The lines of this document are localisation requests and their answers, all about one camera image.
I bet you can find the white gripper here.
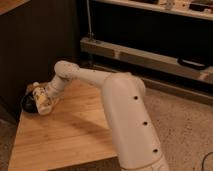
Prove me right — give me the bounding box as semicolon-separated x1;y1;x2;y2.
33;82;60;115

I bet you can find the white plastic bottle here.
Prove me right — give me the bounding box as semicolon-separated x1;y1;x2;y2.
33;87;51;110

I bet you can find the black ceramic bowl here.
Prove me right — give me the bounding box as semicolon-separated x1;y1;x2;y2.
21;92;38;113

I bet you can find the wooden shelf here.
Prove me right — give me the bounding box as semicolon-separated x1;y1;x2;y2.
94;0;213;21

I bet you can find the wooden table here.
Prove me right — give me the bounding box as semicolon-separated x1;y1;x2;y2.
8;81;115;171

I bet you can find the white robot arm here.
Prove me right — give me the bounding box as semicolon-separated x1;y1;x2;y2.
33;60;170;171

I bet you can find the long wooden beam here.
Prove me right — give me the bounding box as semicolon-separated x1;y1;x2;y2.
80;37;213;84

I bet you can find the metal pole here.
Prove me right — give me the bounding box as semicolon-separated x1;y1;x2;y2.
86;0;94;40

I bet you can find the black cable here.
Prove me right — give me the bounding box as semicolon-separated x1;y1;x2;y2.
201;151;213;171

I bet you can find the black handle object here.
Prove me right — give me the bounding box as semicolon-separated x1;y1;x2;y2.
177;58;210;70

